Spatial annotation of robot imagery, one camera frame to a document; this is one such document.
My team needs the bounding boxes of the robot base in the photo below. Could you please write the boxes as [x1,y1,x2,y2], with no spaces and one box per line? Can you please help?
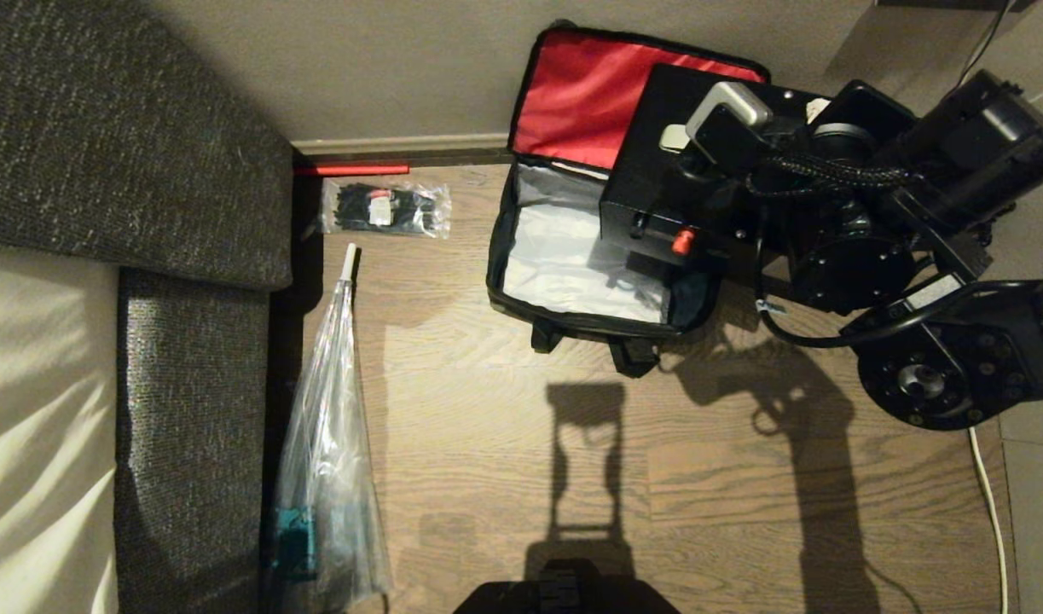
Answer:
[453,558,681,614]

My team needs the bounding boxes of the white sofa cushion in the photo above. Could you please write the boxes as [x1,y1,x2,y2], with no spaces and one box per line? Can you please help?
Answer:
[0,242,121,614]

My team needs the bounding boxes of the black cable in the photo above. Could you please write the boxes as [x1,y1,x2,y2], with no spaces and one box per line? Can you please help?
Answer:
[753,235,1043,350]

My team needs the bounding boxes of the red strip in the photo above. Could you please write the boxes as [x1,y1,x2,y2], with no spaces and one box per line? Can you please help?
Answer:
[294,164,412,178]

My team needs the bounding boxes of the white cable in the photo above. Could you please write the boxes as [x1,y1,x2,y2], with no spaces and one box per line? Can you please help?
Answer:
[967,426,1011,614]

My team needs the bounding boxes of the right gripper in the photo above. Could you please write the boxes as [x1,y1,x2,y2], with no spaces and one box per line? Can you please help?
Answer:
[698,128,816,244]

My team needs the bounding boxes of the thin dark wall cable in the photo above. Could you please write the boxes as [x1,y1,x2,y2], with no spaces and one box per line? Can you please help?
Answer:
[956,0,1015,88]

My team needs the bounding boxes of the bag lid with red lining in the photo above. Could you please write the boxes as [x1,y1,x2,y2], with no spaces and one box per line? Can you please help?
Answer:
[507,20,774,174]

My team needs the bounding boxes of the clear plastic umbrella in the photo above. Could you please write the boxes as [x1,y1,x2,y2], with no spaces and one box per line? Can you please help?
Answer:
[264,242,395,614]

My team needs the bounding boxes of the black red insulated bag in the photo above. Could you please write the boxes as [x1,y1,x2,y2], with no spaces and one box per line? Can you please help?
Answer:
[486,156,720,379]

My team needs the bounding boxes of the dark grey fabric sofa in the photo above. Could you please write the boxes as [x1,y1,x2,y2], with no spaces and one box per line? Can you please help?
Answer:
[0,0,297,614]

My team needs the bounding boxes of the bag of black cable ties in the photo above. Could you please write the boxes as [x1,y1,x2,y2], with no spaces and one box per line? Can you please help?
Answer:
[320,178,453,240]

